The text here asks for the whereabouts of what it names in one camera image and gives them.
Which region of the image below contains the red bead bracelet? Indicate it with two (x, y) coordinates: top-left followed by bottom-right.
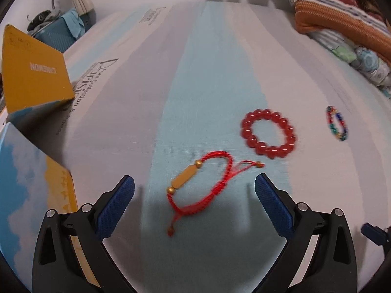
(240, 109), (297, 159)

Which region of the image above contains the striped bed sheet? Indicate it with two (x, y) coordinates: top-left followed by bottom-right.
(59, 1), (391, 293)

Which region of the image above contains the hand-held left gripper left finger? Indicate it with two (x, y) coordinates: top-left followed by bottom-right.
(32, 175), (144, 293)

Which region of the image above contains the blue yellow cardboard box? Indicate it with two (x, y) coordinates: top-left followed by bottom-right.
(0, 122), (79, 292)

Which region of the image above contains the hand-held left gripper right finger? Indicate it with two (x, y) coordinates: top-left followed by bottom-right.
(254, 173), (358, 293)

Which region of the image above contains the floral quilt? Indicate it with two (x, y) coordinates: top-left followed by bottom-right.
(312, 29), (391, 99)

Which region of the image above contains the teal suitcase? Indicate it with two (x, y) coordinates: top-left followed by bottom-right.
(32, 9), (93, 53)

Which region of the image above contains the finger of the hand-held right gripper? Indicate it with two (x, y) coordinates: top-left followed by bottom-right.
(360, 223), (391, 246)

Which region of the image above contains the multicolour bead bracelet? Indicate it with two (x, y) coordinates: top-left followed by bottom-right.
(325, 105), (349, 142)

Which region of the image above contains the teal cloth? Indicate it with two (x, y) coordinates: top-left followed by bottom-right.
(61, 9), (85, 41)

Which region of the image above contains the red cord bracelet gold tube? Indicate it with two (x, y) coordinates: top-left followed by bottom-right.
(166, 151), (266, 238)

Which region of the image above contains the black item on suitcase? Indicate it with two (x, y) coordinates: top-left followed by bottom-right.
(27, 10), (53, 31)

